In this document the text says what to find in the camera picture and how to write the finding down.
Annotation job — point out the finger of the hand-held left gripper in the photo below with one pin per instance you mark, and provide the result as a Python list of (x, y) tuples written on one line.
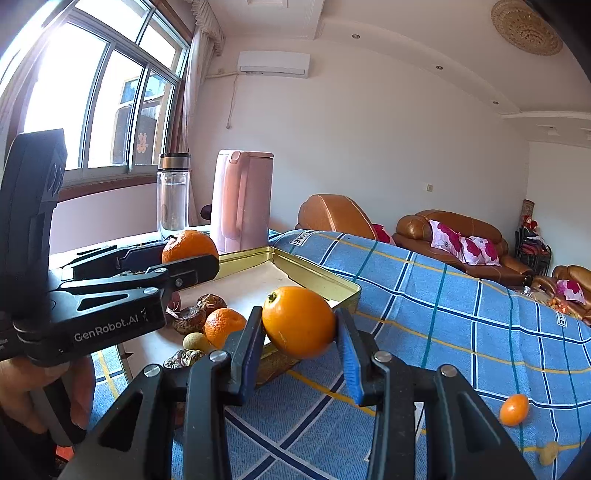
[(138, 257), (194, 272)]

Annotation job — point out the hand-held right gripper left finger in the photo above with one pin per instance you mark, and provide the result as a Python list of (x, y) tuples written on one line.
[(251, 355)]

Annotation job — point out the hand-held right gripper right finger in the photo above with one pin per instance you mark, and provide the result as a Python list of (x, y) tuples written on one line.
[(353, 374)]

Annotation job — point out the rough-skinned orange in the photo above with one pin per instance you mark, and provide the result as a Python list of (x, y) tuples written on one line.
[(189, 247)]

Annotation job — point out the dark wrinkled fruit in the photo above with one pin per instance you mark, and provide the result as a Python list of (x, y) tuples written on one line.
[(189, 320), (211, 303), (182, 358)]

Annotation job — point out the smooth orange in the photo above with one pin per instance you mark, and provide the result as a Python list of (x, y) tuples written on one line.
[(298, 323)]

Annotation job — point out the brown-green round fruit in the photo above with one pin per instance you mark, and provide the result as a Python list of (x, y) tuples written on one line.
[(194, 342)]

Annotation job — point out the gold rectangular tin box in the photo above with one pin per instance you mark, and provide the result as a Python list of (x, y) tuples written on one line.
[(318, 277)]

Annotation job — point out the person's left hand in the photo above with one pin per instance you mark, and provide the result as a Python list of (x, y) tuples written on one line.
[(18, 392)]

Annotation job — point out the white paper liner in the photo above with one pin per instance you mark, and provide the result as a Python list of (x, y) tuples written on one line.
[(258, 281)]

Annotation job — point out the clear glass bottle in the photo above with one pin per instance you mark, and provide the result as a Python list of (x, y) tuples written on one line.
[(174, 198)]

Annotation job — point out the pink electric kettle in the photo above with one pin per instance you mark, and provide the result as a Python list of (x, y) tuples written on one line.
[(244, 203)]

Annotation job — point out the blue checked tablecloth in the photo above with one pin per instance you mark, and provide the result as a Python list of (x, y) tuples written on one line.
[(438, 332)]

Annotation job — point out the red paper window decoration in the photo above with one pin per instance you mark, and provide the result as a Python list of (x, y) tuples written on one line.
[(143, 143)]

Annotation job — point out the red pillow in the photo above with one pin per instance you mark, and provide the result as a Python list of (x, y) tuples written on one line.
[(383, 234)]

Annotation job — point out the brown leather armchair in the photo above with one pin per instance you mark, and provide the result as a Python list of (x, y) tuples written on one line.
[(332, 212)]

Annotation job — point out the beige curtain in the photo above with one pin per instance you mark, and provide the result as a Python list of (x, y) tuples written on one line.
[(196, 115)]

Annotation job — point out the brown leather sofa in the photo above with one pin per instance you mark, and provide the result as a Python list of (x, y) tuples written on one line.
[(415, 230), (577, 270)]

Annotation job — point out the window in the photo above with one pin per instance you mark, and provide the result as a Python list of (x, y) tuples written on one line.
[(115, 92)]

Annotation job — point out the pink floral pillow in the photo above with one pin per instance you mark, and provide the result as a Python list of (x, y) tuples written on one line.
[(480, 251), (570, 290), (445, 237)]

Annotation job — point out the small oval orange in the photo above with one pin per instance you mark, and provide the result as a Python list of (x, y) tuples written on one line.
[(514, 410)]

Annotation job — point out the small pale yellow fruit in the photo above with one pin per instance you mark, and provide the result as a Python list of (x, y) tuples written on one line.
[(548, 453)]

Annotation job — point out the stacked dark chairs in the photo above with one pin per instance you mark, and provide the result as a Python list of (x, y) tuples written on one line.
[(531, 258)]

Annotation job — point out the white air conditioner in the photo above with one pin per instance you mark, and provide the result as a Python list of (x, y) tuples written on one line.
[(272, 62)]

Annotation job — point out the tall patterned cylinder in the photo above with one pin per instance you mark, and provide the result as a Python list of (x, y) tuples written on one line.
[(528, 212)]

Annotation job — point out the round woven ceiling decoration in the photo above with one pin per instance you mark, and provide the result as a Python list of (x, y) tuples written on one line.
[(526, 25)]

